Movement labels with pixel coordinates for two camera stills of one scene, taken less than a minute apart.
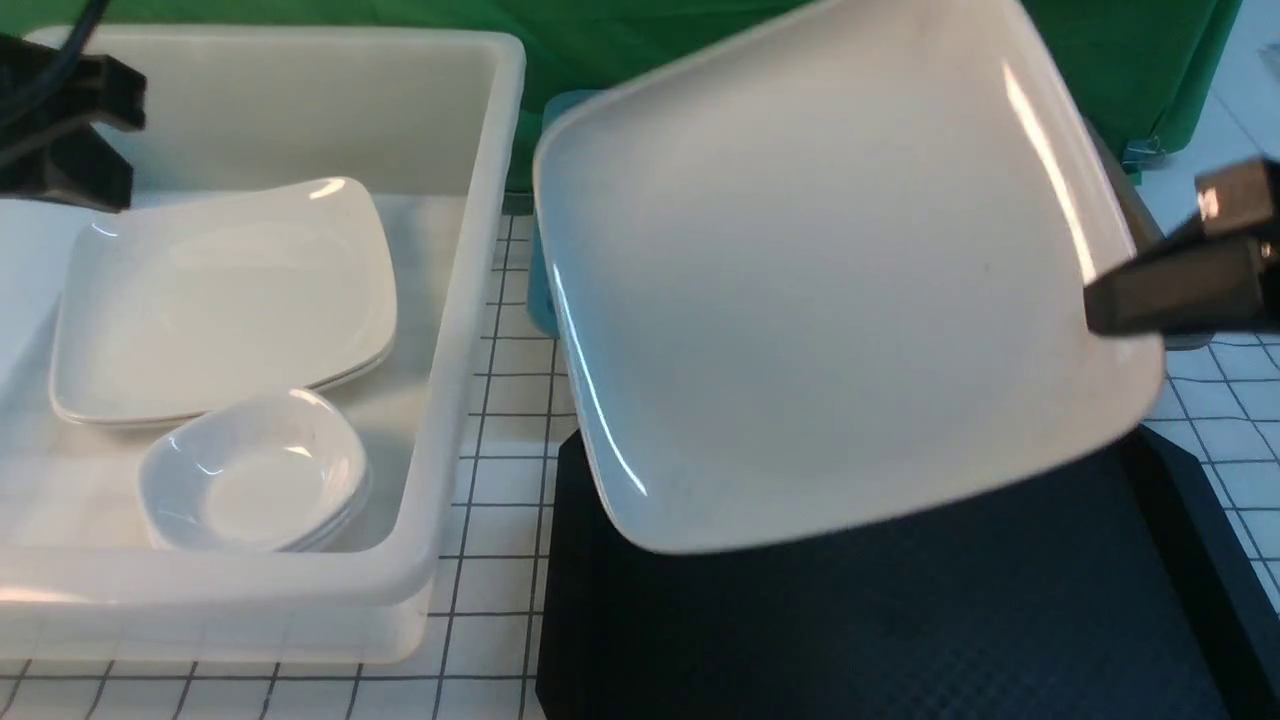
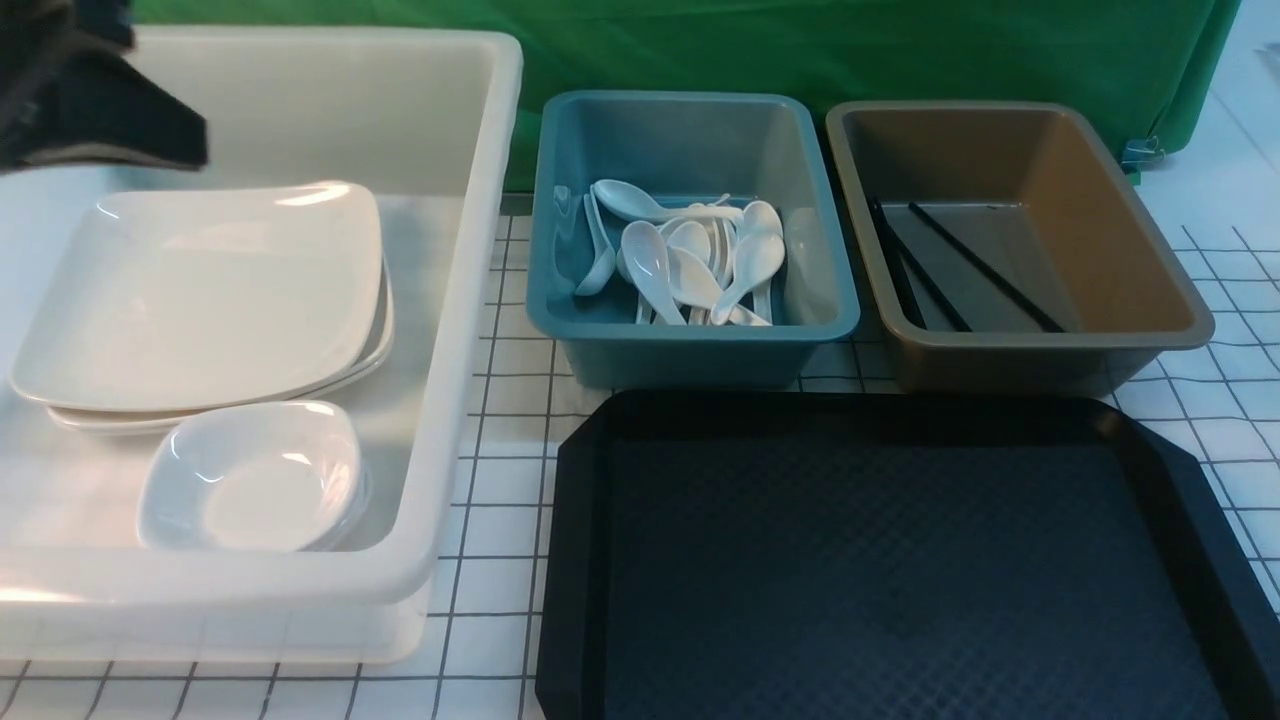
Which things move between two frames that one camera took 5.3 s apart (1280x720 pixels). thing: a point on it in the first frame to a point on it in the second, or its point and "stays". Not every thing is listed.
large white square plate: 832,268 to 195,295
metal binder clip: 1141,155 stays
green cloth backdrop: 1143,68 stays
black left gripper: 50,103 to 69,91
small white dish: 279,471 stays
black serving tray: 1109,589 stays
